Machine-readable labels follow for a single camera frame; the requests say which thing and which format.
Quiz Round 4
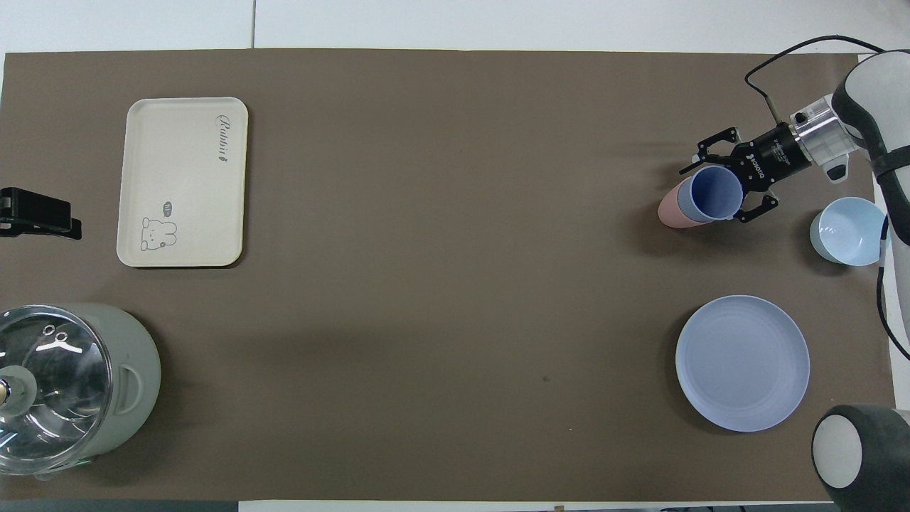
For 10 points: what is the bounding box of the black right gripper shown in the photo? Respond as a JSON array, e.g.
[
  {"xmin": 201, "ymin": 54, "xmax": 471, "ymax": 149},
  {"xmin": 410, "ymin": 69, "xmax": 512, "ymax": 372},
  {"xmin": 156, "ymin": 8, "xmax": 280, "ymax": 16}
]
[{"xmin": 679, "ymin": 122, "xmax": 812, "ymax": 224}]

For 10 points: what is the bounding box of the blue ribbed plastic cup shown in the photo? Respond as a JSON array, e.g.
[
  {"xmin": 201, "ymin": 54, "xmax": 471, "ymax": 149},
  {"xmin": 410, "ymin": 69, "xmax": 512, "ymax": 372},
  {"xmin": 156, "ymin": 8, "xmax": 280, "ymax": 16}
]
[{"xmin": 675, "ymin": 166, "xmax": 744, "ymax": 223}]

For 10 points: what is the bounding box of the pink plastic cup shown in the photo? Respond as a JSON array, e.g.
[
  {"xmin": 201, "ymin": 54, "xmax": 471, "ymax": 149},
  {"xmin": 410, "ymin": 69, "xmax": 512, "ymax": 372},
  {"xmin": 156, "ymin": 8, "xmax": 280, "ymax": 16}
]
[{"xmin": 658, "ymin": 181, "xmax": 701, "ymax": 229}]

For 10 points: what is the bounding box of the cream rabbit print tray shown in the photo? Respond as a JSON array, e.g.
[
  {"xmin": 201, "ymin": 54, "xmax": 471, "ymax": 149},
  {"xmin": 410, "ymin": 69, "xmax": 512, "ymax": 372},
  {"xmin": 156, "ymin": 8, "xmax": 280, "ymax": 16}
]
[{"xmin": 117, "ymin": 97, "xmax": 249, "ymax": 268}]

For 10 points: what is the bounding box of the light blue bowl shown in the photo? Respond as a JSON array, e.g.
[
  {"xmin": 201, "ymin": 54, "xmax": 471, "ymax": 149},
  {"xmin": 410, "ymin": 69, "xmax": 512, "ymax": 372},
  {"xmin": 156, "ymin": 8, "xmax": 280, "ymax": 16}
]
[{"xmin": 810, "ymin": 197, "xmax": 889, "ymax": 267}]

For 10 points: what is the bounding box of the lavender blue round plate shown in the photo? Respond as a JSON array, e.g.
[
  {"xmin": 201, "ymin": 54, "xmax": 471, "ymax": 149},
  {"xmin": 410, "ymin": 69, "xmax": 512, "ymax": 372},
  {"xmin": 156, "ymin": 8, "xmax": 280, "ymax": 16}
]
[{"xmin": 675, "ymin": 295, "xmax": 811, "ymax": 433}]

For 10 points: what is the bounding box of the brown table mat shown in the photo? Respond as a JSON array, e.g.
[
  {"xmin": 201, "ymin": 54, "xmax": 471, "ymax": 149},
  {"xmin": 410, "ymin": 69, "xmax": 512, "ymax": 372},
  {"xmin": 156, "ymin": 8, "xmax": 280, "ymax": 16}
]
[{"xmin": 0, "ymin": 48, "xmax": 907, "ymax": 502}]

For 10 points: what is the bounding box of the sage green electric pot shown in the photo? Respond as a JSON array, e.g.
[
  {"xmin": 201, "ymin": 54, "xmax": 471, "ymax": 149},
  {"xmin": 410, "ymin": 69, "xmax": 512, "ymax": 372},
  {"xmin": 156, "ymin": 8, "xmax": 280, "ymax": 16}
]
[{"xmin": 0, "ymin": 303, "xmax": 162, "ymax": 477}]

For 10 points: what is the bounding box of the glass pot lid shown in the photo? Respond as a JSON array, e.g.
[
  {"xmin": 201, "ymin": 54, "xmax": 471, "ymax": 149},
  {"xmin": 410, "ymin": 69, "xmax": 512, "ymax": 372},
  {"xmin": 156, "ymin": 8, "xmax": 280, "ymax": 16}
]
[{"xmin": 0, "ymin": 306, "xmax": 114, "ymax": 476}]

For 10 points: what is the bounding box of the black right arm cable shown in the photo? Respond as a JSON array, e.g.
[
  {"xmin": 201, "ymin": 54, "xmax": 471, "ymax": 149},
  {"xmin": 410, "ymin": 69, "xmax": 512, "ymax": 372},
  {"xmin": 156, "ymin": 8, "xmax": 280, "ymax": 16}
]
[{"xmin": 744, "ymin": 36, "xmax": 910, "ymax": 361}]

